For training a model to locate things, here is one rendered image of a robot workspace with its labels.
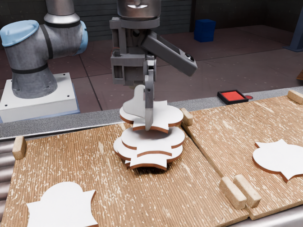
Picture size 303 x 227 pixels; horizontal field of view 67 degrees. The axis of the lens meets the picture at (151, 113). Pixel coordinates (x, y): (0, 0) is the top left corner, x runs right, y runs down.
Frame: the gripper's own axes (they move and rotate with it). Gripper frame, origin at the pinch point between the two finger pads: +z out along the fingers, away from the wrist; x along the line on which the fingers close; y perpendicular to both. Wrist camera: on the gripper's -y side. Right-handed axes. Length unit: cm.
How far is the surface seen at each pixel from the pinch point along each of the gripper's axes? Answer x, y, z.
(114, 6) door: -468, 89, 38
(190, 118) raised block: -8.5, -10.0, 6.7
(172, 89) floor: -222, -20, 103
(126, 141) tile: 4.9, 5.2, 4.1
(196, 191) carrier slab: 13.4, -9.2, 9.3
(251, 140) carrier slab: -2.7, -24.9, 9.3
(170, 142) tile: 4.8, -4.1, 4.1
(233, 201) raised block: 16.3, -15.2, 7.9
